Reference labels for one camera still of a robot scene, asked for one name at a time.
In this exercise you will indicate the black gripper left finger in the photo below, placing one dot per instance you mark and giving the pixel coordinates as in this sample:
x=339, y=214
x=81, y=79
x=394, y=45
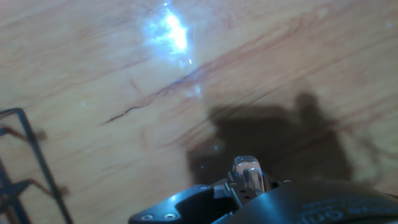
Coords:
x=186, y=202

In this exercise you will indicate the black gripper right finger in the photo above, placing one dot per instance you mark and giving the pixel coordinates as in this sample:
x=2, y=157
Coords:
x=273, y=184

